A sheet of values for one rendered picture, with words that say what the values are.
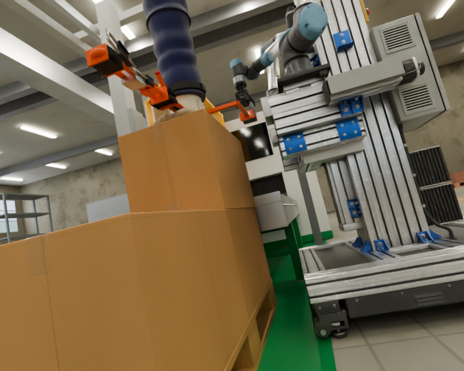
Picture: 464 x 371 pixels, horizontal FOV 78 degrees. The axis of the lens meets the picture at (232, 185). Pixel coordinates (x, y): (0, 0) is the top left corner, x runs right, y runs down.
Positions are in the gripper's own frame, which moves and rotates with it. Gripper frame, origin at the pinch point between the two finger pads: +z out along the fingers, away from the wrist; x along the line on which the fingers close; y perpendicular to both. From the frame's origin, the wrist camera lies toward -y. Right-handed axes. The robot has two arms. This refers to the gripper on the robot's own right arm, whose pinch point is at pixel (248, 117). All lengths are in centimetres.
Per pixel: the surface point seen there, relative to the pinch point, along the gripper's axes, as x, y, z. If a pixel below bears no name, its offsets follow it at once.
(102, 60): -26, 93, 5
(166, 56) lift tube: -27, 41, -27
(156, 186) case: -33, 61, 39
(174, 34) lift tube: -21, 39, -38
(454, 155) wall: 579, -1092, -28
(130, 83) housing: -27, 78, 5
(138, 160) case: -39, 61, 27
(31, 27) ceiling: -377, -210, -358
